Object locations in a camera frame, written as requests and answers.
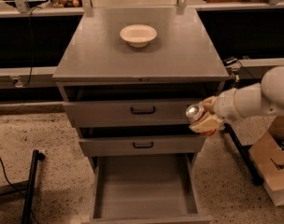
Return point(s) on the black floor stand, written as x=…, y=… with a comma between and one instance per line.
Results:
x=244, y=153
x=24, y=188

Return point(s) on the grey middle drawer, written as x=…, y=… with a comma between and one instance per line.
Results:
x=142, y=145

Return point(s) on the black floor stand left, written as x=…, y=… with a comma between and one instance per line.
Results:
x=24, y=188

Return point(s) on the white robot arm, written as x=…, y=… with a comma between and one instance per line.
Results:
x=262, y=99

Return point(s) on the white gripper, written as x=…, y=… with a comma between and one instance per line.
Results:
x=224, y=106

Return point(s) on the white paper bowl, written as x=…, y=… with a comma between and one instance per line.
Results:
x=138, y=35

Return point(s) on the orange soda can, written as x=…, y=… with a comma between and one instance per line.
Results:
x=195, y=112

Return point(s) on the grey top drawer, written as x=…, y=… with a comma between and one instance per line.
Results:
x=127, y=113

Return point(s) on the grey metal drawer cabinet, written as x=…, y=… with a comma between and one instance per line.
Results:
x=180, y=63

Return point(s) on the cardboard box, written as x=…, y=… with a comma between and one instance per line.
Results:
x=268, y=158

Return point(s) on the black floor stand right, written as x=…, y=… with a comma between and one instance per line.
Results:
x=244, y=153

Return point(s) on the black power adapter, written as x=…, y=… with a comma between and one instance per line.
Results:
x=229, y=61

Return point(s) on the wall power outlet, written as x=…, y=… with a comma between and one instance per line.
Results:
x=16, y=81

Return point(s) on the grey open bottom drawer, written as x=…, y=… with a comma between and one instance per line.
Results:
x=145, y=189

